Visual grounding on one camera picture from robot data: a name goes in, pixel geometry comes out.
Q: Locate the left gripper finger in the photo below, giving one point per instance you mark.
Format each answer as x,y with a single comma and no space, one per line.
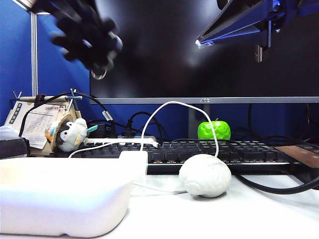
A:
59,10
86,8

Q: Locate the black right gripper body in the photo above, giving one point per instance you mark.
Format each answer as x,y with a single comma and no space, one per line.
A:
276,15

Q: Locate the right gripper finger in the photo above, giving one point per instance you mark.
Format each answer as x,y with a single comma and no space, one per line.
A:
239,17
244,33

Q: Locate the black white octopus plush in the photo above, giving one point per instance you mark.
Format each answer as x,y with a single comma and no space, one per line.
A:
92,42

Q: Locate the black tissue box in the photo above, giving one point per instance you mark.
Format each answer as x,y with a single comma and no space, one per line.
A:
12,149

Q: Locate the blue office partition panel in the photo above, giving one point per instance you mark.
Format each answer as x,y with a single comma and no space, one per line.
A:
15,62
62,82

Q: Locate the black computer monitor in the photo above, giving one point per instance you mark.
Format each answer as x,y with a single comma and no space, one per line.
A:
174,69

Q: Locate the green apple toy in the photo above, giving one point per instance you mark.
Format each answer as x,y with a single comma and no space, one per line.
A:
220,130

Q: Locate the grey monitor stand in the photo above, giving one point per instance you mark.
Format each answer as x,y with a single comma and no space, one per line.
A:
193,122

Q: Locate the wooden desk calendar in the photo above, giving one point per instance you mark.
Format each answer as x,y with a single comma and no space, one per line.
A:
37,124

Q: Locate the black mechanical keyboard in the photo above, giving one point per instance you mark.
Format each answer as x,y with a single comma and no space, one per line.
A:
249,152

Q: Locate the black power adapter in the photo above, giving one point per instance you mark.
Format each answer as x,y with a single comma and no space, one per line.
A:
101,129

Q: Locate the grey white penguin plush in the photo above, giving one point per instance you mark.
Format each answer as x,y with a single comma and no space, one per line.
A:
71,135

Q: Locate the brown card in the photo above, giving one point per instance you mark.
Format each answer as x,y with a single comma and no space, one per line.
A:
301,154

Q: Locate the white tissue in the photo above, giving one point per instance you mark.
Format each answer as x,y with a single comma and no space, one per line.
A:
7,133

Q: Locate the white power strip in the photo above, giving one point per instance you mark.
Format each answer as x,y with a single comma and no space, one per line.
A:
119,141

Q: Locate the white brain squeeze toy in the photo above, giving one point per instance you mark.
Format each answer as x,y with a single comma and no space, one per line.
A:
204,176

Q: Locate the black desk device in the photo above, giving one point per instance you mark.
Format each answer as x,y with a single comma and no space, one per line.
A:
307,174

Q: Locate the white charger block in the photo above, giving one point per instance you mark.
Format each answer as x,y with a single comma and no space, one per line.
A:
134,161

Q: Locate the white plastic bin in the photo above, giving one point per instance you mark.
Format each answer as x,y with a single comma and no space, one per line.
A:
62,199

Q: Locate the aluminium partition post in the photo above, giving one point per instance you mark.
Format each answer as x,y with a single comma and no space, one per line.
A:
34,54

